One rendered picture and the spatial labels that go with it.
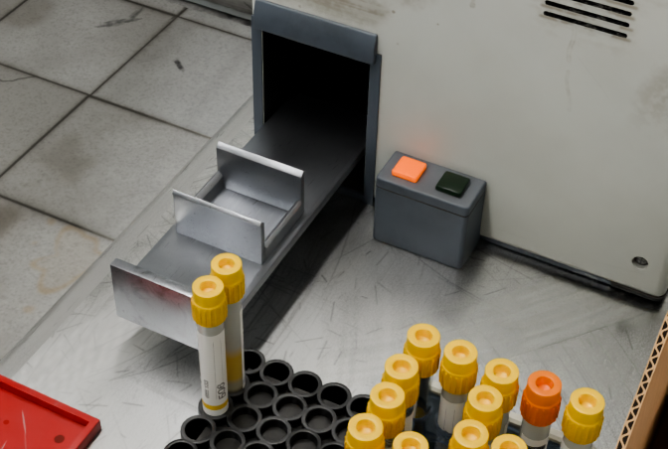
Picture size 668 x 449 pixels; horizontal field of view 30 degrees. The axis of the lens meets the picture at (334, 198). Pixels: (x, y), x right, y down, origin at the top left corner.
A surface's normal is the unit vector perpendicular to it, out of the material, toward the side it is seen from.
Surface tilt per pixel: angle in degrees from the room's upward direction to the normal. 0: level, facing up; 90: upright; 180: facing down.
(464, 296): 0
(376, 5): 90
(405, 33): 90
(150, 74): 0
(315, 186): 0
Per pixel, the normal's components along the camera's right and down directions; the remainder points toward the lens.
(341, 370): 0.02, -0.75
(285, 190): -0.46, 0.58
